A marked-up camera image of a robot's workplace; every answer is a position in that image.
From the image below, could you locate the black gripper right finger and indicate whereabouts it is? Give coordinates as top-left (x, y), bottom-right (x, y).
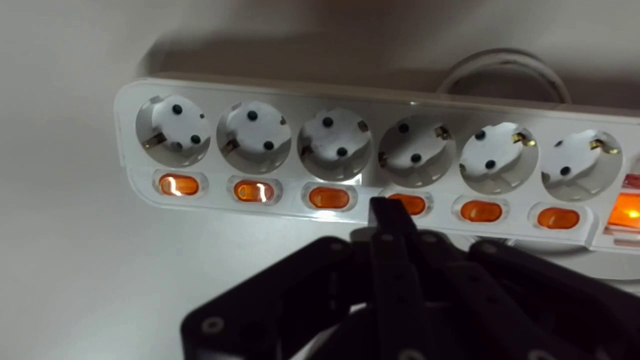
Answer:
top-left (399, 228), bottom-right (640, 360)

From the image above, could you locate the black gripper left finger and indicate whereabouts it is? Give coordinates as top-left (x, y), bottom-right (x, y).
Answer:
top-left (180, 198), bottom-right (425, 360)

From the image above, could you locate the white six-socket power strip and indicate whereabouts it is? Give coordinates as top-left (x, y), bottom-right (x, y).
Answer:
top-left (114, 77), bottom-right (640, 254)

